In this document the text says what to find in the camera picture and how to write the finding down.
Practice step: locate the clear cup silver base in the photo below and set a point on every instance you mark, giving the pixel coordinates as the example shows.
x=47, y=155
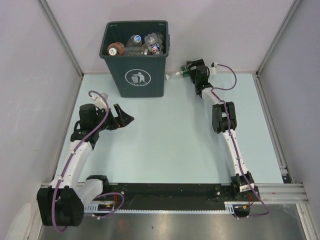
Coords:
x=136, y=51

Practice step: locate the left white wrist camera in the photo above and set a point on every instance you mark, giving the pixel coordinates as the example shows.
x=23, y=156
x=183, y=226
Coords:
x=100, y=101

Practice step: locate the dark green plastic bin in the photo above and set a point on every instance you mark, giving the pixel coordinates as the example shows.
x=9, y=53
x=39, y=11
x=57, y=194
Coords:
x=136, y=76

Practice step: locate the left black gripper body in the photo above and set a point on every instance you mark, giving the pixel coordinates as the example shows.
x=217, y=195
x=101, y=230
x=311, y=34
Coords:
x=110, y=123

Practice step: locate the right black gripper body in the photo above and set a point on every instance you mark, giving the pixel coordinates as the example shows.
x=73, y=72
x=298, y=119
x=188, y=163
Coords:
x=193, y=76

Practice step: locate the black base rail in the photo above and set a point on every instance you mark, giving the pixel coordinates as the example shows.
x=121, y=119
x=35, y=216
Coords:
x=179, y=196

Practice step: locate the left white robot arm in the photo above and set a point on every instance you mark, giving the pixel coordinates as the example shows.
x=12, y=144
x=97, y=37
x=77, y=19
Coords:
x=62, y=203

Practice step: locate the orange tea bottle white cap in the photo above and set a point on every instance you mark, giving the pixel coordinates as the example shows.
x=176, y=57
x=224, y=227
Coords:
x=116, y=49

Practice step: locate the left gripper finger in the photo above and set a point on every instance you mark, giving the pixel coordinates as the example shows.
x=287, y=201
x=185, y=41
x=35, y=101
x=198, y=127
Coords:
x=124, y=119
x=119, y=111

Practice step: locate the green label clear bottle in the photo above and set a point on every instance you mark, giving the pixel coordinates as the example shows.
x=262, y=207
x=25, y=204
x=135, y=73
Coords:
x=180, y=72

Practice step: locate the clear bottle white cap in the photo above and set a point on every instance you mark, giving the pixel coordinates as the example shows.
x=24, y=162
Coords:
x=134, y=41

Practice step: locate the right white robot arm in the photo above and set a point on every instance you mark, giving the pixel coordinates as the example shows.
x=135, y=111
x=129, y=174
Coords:
x=222, y=115

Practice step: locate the pepsi label clear bottle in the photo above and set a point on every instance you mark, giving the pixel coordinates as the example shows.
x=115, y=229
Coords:
x=154, y=44

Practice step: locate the large clear bottle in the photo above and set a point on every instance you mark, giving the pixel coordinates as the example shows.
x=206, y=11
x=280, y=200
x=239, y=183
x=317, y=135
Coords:
x=161, y=37

